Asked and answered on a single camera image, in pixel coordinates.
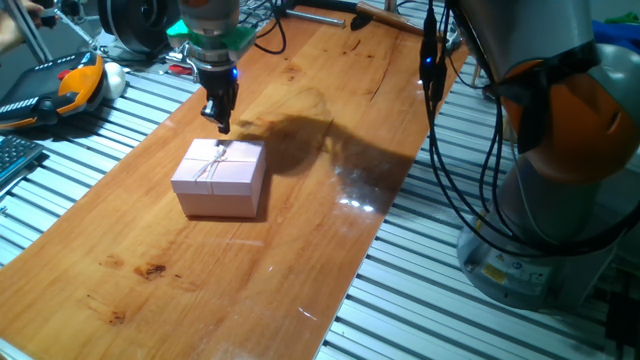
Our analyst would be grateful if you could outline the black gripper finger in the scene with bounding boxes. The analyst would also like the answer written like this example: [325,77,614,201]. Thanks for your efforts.
[219,97,237,135]
[200,98,225,132]

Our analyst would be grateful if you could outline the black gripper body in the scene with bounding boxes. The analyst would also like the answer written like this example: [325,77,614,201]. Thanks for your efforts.
[198,67,240,101]

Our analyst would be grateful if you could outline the pink ribboned gift box lid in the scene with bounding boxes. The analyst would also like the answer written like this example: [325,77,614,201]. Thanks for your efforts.
[170,138,266,197]

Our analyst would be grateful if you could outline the person forearm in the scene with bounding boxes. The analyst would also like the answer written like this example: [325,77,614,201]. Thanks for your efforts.
[0,10,24,55]

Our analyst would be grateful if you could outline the white rounded object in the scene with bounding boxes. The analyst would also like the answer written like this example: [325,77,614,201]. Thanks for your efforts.
[102,61,127,100]

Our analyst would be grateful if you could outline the black filament spool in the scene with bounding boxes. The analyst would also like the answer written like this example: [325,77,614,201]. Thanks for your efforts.
[97,0,182,55]

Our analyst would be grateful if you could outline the silver metal rod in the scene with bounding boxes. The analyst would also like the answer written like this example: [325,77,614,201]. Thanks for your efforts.
[287,9,347,29]

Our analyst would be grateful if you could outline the orange and black teach pendant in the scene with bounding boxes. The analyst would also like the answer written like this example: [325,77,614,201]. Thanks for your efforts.
[0,49,106,132]

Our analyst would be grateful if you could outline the glossy wooden board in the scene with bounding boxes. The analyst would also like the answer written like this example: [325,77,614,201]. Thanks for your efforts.
[0,4,471,360]

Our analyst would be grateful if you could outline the grey tripod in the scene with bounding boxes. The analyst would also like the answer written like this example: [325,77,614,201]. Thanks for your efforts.
[4,0,101,64]

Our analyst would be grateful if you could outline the black computer keyboard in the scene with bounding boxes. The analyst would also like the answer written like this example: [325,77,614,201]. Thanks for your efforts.
[0,134,45,189]

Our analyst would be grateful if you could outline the blue plastic bag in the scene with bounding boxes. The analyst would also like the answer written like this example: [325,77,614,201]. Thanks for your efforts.
[592,19,640,51]

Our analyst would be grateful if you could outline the green cloth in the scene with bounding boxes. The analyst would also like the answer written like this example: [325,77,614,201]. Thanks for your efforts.
[603,12,640,25]

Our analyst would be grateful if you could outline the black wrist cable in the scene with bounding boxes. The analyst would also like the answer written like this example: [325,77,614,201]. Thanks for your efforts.
[253,0,288,56]

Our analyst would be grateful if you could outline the hammer with wooden handle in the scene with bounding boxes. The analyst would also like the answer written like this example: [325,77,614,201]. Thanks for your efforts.
[349,0,464,55]

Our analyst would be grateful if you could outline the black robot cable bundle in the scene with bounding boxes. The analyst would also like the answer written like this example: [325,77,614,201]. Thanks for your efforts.
[418,0,640,259]

